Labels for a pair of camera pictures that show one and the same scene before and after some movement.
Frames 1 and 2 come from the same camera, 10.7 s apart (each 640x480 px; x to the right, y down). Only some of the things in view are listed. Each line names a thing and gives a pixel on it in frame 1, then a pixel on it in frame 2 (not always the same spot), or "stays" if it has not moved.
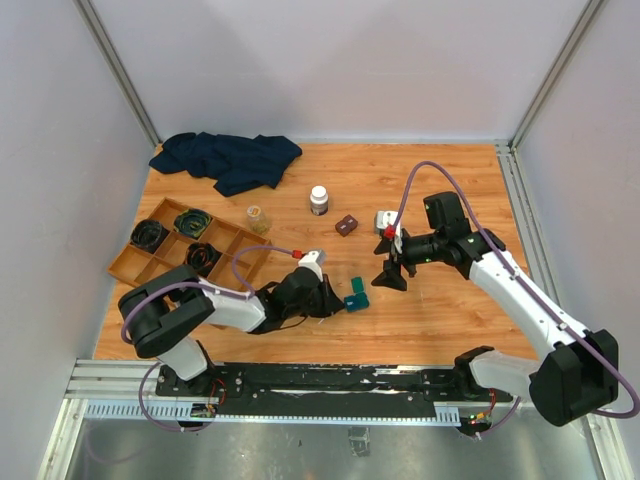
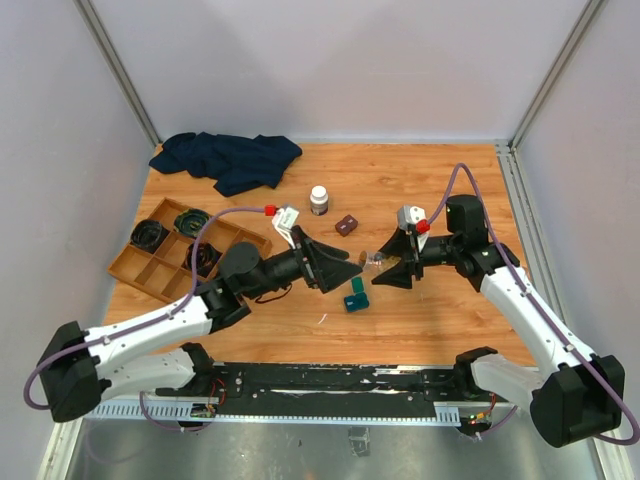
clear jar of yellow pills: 256,219 -> 375,262
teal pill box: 359,299 stays
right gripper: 391,275 stays
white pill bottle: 319,201 stays
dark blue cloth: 233,163 stays
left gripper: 331,302 -> 331,272
